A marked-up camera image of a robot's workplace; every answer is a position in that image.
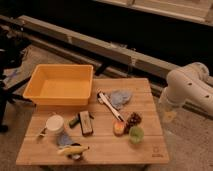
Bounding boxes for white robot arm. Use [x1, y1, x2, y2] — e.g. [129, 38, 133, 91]
[159, 62, 213, 115]

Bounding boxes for green plastic cup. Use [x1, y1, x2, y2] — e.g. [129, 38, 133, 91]
[129, 126, 144, 144]

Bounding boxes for white paper cup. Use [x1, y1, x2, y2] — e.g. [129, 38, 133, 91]
[46, 115, 64, 134]

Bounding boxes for blue crumpled cloth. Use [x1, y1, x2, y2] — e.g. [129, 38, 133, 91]
[110, 90, 132, 110]

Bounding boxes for black rectangular eraser block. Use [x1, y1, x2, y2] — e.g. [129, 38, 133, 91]
[79, 111, 93, 136]

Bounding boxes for orange peach fruit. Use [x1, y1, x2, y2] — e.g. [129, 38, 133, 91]
[113, 121, 125, 136]

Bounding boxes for dark red grapes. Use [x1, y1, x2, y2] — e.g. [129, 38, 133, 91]
[126, 112, 142, 130]

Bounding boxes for green marker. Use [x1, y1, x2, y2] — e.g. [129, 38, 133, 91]
[69, 116, 80, 128]

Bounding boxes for yellow plastic bin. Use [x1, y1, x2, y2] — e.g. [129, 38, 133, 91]
[23, 64, 93, 106]

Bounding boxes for blue grey small object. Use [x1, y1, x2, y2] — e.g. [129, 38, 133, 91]
[57, 134, 73, 146]

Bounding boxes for yellow banana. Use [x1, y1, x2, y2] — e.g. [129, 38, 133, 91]
[58, 146, 89, 155]

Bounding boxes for dark round object under banana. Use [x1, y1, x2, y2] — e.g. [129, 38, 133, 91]
[68, 144, 83, 160]

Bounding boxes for small toy utensil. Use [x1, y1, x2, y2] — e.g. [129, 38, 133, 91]
[37, 127, 47, 138]

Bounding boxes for black tripod stand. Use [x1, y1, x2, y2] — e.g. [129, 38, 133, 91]
[0, 26, 30, 133]

